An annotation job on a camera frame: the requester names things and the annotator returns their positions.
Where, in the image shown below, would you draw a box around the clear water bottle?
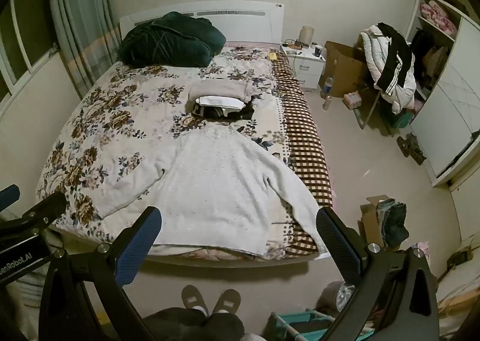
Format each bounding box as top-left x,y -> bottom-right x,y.
320,74 -> 335,100

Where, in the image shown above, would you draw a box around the floral quilt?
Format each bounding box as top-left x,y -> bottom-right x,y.
35,46 -> 297,256

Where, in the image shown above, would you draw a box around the dark shoes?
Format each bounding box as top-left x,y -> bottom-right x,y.
397,132 -> 428,165

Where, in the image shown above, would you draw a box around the green bin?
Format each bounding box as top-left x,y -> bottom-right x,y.
379,107 -> 414,130

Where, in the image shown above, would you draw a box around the chair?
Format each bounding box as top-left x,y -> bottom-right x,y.
353,31 -> 418,136

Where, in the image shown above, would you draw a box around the pink floral blanket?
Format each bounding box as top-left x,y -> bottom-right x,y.
419,0 -> 458,36

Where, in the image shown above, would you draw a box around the folded beige garment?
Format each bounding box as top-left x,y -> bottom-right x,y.
187,79 -> 264,102

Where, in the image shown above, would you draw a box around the white wardrobe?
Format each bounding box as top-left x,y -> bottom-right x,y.
404,0 -> 480,189

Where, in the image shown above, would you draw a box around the person's legs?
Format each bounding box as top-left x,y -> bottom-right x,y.
143,306 -> 245,341

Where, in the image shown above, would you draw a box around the black garment with white stripes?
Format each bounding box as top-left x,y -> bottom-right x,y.
376,22 -> 414,96

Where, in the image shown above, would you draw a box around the grey-green curtain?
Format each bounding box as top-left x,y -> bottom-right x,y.
46,0 -> 123,100

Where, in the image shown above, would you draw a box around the white knit sweater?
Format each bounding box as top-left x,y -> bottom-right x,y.
98,127 -> 331,257

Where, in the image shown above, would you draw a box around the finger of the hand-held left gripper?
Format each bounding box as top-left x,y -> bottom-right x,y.
0,192 -> 67,233
0,185 -> 20,207

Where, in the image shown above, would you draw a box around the brown checked bedsheet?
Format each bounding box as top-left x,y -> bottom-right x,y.
269,51 -> 334,256

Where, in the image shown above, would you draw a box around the window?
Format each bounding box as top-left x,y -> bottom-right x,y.
0,0 -> 61,102

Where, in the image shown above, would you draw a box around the white puffer jacket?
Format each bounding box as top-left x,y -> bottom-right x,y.
361,24 -> 418,115

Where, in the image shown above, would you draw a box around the white nightstand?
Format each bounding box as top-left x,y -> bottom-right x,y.
280,43 -> 326,92

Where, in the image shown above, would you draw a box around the small cardboard box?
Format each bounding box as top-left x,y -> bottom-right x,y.
359,195 -> 398,252

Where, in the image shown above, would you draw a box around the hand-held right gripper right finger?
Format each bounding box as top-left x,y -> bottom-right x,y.
316,207 -> 439,341

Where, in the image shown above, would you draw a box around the white bed headboard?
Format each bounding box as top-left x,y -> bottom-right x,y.
119,1 -> 284,50

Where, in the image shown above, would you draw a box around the large cardboard box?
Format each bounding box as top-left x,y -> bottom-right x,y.
319,41 -> 371,99

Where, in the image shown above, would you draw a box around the grey slipper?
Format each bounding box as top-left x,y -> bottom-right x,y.
181,285 -> 206,314

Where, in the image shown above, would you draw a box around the pink tissue pack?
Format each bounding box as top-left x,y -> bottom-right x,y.
343,92 -> 363,109

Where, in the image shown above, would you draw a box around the teal rack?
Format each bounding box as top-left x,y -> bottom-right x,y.
269,308 -> 376,341

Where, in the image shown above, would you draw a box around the dark teal clothes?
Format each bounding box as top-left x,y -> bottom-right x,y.
376,198 -> 410,249

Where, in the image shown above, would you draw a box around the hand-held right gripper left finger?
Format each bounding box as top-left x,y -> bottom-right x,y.
39,206 -> 163,341

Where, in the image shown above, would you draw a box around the dark green blanket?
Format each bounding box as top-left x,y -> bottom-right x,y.
118,11 -> 227,68

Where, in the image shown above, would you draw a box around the person's feet in slippers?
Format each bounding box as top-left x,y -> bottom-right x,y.
211,288 -> 242,315

